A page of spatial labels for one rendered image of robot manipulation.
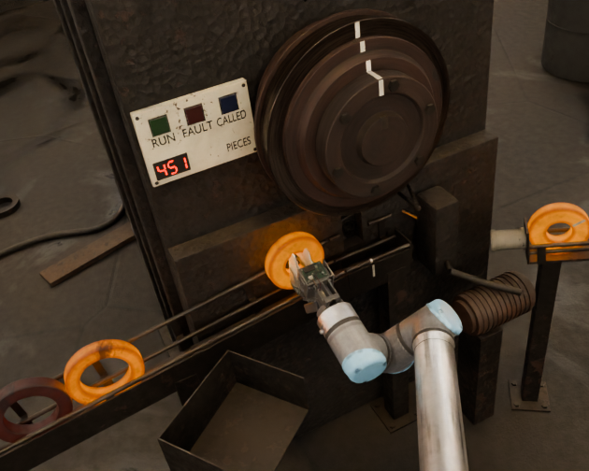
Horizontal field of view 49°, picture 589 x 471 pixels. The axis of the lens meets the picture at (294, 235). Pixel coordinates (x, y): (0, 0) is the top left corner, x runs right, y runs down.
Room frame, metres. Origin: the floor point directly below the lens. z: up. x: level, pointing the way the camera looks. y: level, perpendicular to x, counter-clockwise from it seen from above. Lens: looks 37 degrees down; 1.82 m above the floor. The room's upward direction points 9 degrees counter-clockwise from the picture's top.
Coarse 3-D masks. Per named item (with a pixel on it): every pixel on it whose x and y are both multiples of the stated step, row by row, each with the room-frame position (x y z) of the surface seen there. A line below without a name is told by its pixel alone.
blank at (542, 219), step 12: (552, 204) 1.32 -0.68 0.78; (564, 204) 1.30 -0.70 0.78; (540, 216) 1.30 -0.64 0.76; (552, 216) 1.29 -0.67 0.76; (564, 216) 1.28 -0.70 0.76; (576, 216) 1.27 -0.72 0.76; (528, 228) 1.31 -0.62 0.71; (540, 228) 1.30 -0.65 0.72; (576, 228) 1.27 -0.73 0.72; (588, 228) 1.27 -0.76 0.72; (540, 240) 1.30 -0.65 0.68; (552, 240) 1.29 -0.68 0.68; (564, 240) 1.28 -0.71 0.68; (576, 240) 1.27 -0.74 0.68; (564, 252) 1.28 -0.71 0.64
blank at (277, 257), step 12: (288, 240) 1.24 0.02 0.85; (300, 240) 1.24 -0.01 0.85; (312, 240) 1.25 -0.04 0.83; (276, 252) 1.22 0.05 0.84; (288, 252) 1.23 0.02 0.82; (312, 252) 1.25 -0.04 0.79; (276, 264) 1.22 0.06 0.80; (300, 264) 1.26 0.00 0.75; (276, 276) 1.21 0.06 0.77; (288, 276) 1.22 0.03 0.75; (288, 288) 1.22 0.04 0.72
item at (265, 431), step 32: (224, 384) 1.00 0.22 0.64; (256, 384) 1.00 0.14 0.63; (288, 384) 0.94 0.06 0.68; (192, 416) 0.90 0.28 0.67; (224, 416) 0.94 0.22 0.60; (256, 416) 0.93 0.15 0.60; (288, 416) 0.91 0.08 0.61; (192, 448) 0.88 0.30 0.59; (224, 448) 0.86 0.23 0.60; (256, 448) 0.85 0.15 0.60
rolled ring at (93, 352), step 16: (80, 352) 1.06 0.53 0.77; (96, 352) 1.05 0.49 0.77; (112, 352) 1.06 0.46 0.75; (128, 352) 1.07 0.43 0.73; (80, 368) 1.03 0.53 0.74; (128, 368) 1.09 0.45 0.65; (144, 368) 1.08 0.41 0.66; (80, 384) 1.04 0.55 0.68; (112, 384) 1.08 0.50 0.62; (80, 400) 1.02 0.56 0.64
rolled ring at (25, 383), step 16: (16, 384) 1.00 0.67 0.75; (32, 384) 1.00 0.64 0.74; (48, 384) 1.01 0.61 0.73; (64, 384) 1.04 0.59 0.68; (0, 400) 0.97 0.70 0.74; (16, 400) 0.98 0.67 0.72; (64, 400) 1.01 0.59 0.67; (0, 416) 0.97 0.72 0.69; (0, 432) 0.96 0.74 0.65; (16, 432) 0.97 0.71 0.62; (32, 432) 0.98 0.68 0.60
